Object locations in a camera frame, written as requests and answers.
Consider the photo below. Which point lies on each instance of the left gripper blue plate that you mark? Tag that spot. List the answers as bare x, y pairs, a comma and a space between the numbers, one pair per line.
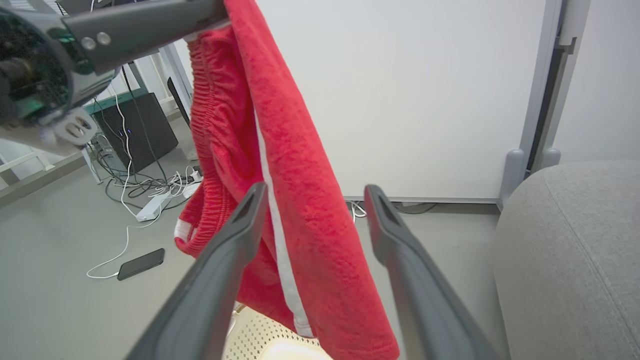
30, 65

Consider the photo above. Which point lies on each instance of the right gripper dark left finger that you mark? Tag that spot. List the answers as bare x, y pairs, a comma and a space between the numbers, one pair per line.
200, 300

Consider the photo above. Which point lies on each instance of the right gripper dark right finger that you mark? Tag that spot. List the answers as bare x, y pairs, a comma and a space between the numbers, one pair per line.
425, 310

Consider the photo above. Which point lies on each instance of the red white garment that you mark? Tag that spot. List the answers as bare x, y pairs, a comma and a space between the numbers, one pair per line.
300, 175

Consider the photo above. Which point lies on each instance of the grey fabric sofa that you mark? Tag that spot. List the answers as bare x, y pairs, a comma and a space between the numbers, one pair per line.
565, 260

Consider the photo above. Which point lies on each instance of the grey table leg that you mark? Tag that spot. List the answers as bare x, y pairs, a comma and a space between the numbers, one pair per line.
175, 70

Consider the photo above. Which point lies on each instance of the black smartphone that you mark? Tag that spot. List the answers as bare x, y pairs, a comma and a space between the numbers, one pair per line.
141, 264

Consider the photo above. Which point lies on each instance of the white perforated laundry basket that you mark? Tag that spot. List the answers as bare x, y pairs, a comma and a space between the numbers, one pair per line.
260, 340

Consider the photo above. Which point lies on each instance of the thin black panel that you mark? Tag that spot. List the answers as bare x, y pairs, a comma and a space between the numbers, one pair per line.
177, 100

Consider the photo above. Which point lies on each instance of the white power strip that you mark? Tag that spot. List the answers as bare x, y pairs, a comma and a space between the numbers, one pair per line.
152, 207

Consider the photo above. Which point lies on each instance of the black computer tower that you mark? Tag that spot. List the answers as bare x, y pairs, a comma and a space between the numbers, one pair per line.
140, 130

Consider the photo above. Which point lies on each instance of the grey partition foot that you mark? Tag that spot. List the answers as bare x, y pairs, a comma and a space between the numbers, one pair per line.
512, 175
550, 159

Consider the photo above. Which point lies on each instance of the large white partition board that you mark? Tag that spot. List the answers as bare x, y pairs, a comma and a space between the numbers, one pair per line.
400, 100

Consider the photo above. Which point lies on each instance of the narrow white partition board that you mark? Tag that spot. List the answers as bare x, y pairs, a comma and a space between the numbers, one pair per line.
605, 75

